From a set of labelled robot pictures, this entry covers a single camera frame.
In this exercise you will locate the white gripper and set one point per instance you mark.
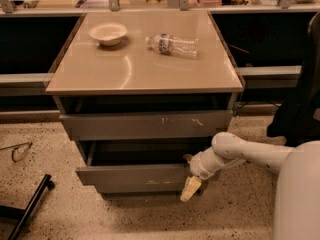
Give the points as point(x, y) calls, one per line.
point(198, 166)

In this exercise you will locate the grey drawer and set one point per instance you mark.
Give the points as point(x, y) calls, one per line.
point(152, 125)
point(142, 166)

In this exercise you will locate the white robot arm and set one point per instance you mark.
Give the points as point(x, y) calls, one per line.
point(297, 200)

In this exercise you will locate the grey top drawer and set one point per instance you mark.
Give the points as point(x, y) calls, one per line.
point(152, 125)

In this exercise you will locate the grey drawer cabinet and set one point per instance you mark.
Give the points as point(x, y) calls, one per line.
point(131, 78)

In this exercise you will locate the black office chair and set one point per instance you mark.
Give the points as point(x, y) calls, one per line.
point(297, 119)

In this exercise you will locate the clear plastic water bottle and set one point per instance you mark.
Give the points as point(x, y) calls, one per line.
point(171, 45)

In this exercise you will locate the white paper bowl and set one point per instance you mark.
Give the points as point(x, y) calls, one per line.
point(108, 34)

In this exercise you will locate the black chair leg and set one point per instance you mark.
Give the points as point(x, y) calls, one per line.
point(18, 217)

